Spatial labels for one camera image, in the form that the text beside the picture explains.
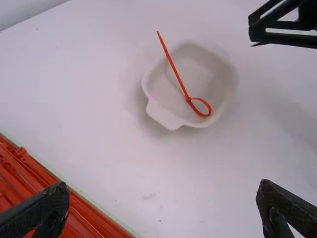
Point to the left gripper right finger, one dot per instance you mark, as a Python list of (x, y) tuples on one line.
[(292, 210)]

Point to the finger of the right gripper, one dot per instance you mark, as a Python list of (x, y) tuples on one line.
[(284, 39), (307, 12)]

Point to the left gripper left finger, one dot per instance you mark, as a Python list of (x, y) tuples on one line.
[(37, 213)]

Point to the white dish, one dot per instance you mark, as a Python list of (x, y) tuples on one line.
[(158, 114)]

